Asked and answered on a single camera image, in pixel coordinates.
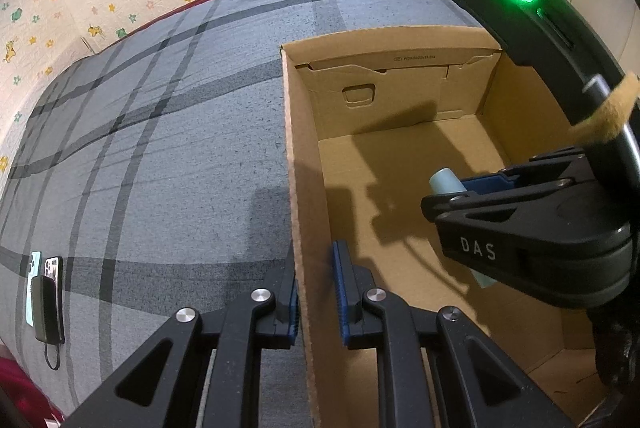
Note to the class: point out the red cloth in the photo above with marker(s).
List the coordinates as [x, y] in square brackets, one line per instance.
[20, 388]

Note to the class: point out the black smartphone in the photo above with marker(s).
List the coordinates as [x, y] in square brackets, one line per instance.
[53, 267]

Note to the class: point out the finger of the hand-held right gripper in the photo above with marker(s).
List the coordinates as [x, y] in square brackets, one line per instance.
[500, 233]
[540, 170]

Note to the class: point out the light blue phone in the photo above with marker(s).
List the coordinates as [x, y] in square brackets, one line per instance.
[31, 268]

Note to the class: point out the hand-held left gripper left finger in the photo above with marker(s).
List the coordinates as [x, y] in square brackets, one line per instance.
[281, 308]

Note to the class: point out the light blue tube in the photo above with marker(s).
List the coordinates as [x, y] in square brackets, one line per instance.
[445, 183]

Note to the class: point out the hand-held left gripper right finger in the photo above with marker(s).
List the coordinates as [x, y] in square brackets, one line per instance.
[341, 293]

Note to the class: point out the brown cardboard box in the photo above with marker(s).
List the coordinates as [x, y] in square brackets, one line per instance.
[400, 167]

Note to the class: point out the person's right hand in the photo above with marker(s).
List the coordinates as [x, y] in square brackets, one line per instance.
[617, 358]

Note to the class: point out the black power bank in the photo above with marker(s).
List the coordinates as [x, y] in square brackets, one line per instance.
[49, 313]

